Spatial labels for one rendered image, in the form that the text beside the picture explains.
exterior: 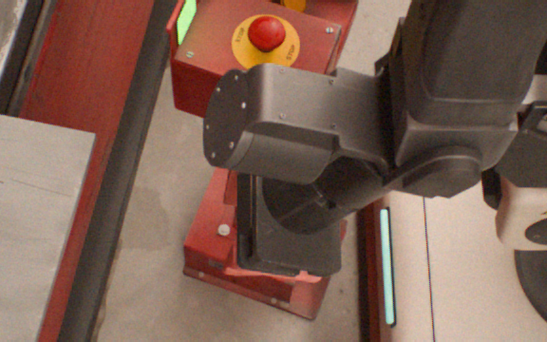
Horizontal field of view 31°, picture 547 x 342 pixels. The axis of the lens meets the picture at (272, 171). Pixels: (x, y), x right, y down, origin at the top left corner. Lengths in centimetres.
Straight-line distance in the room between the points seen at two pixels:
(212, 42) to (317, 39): 11
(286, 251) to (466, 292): 89
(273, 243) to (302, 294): 112
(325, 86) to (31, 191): 29
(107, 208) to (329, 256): 114
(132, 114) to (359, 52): 46
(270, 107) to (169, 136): 135
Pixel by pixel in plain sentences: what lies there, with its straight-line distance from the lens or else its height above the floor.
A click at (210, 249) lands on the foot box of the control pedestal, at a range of 167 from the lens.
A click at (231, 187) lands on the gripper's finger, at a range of 73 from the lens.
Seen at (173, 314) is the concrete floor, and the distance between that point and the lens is 176.
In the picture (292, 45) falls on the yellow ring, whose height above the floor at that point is 78.
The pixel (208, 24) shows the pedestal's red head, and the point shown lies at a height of 78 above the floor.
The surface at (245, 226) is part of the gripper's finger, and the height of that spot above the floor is 108.
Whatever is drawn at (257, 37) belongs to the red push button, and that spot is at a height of 81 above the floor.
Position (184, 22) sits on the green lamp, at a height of 81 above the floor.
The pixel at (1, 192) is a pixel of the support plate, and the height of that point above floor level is 100.
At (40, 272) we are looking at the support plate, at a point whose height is 100.
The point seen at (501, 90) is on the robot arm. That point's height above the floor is 128.
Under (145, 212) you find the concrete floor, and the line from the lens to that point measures 182.
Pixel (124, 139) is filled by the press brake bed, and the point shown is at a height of 5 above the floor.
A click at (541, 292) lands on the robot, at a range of 156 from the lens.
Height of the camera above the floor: 170
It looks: 67 degrees down
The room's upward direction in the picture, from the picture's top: 7 degrees clockwise
